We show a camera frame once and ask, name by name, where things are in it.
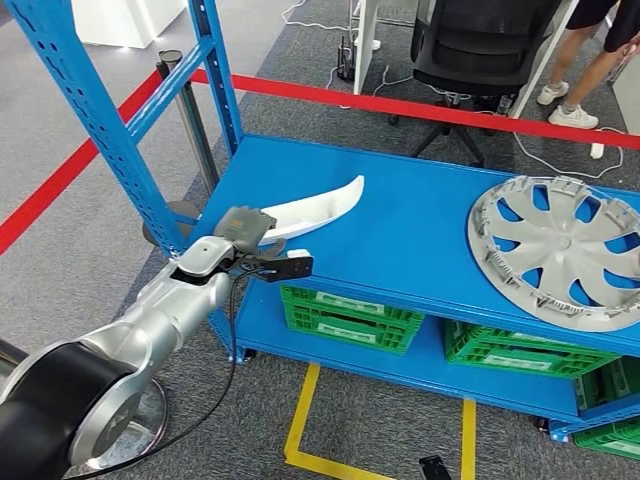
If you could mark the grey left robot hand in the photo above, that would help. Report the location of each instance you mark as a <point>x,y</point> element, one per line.
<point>244,228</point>

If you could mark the white plastic part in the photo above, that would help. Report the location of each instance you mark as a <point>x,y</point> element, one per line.
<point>320,208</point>

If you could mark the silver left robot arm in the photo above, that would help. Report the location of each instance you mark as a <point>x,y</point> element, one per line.
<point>164,311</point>

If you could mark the blue metal shelf rack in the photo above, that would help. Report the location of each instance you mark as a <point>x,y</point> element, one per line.
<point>400,225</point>

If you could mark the green plastic crate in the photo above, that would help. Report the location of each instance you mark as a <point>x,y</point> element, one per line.
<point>465,348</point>
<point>300,318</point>
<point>615,444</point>

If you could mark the black pole with round base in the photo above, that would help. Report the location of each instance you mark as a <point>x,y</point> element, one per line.
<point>157,228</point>

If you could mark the black floor device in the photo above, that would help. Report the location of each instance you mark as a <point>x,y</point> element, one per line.
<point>345,66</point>

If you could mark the red barrier belt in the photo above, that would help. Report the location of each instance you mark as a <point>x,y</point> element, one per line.
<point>400,106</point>
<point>50,192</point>

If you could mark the white plug adapter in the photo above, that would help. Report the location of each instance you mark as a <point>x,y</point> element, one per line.
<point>376,45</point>

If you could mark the white plinth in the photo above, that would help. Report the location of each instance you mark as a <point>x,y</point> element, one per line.
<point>125,23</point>

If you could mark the black office chair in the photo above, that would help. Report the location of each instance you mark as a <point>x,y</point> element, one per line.
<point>480,46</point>

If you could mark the clear plastic bottle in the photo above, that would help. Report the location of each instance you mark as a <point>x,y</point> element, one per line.
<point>505,104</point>

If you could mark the silver wheel hubcap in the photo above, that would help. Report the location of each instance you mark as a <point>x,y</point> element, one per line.
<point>555,258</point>

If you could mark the person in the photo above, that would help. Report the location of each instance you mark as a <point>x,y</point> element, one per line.
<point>572,118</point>

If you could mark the white power strip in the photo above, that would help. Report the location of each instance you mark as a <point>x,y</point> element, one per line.
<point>597,152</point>

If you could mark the white furniture panel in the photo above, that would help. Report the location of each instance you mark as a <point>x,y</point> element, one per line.
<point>630,99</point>

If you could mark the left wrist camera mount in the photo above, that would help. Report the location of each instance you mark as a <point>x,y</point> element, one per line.
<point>290,268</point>

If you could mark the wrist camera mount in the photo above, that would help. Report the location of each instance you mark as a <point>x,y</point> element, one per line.
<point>434,469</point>
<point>290,268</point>

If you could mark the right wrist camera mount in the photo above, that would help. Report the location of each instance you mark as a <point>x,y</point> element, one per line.
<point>434,469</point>

